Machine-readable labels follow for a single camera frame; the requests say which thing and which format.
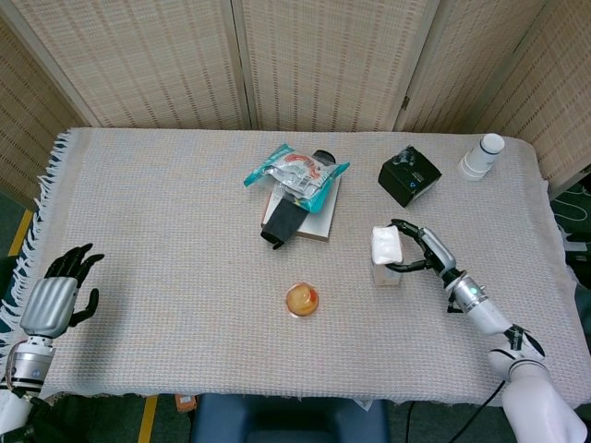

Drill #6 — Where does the white tissue pack Face print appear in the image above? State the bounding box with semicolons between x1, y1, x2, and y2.
370;224;404;287

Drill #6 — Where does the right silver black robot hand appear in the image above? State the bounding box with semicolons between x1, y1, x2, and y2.
384;218;458;279

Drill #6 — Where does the teal snack bag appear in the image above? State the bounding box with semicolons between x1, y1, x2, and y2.
243;143;351;215

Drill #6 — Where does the orange jelly cup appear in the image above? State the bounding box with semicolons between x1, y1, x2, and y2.
285;282;320;319

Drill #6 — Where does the white hardcover book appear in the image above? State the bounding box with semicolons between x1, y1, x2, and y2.
260;174;343;244

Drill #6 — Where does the black cardboard box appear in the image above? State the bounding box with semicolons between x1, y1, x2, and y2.
378;145;443;209

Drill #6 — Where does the woven fringed tablecloth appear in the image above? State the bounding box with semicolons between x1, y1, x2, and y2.
0;126;591;421

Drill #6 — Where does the dark blue chair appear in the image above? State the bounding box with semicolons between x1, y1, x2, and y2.
190;393;391;443

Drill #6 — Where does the white plastic bottle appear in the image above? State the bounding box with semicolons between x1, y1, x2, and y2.
457;133;505;182

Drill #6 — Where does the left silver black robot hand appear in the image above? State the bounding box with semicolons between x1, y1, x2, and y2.
18;243;105;341

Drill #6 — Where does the woven folding screen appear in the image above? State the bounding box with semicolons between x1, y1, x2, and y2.
0;0;591;209

